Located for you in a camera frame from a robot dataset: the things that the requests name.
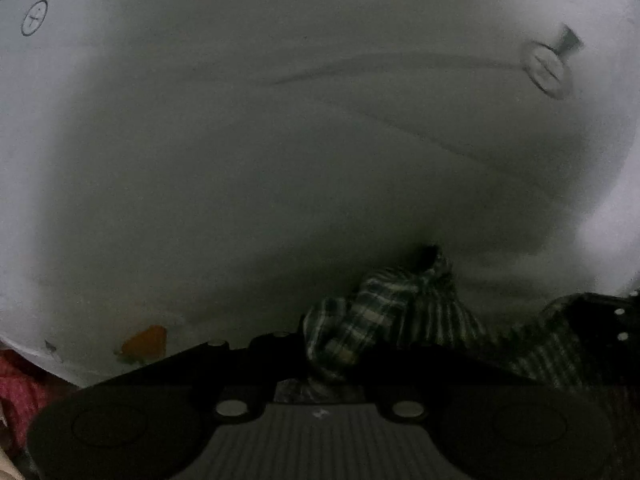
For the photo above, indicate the dark tape piece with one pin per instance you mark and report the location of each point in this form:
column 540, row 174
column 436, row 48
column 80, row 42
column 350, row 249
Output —
column 568, row 40

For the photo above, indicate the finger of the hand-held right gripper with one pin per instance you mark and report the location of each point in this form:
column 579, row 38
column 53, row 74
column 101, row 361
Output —
column 610, row 325

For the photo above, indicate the red cloth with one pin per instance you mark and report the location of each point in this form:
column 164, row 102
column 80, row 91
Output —
column 20, row 390

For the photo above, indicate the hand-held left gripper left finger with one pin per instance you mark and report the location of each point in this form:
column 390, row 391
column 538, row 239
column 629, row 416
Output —
column 250, row 360

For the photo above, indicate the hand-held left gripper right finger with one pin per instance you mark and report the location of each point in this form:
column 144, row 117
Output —
column 400, row 370

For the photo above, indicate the round cross mark sticker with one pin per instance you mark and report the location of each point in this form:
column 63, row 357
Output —
column 35, row 17
column 545, row 67

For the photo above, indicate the green checked shirt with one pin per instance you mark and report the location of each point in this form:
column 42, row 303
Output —
column 390, row 305

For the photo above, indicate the small orange object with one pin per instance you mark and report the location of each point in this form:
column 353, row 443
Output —
column 145, row 342

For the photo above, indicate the white sheet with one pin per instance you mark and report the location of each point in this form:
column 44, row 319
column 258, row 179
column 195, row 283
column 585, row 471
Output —
column 300, row 135

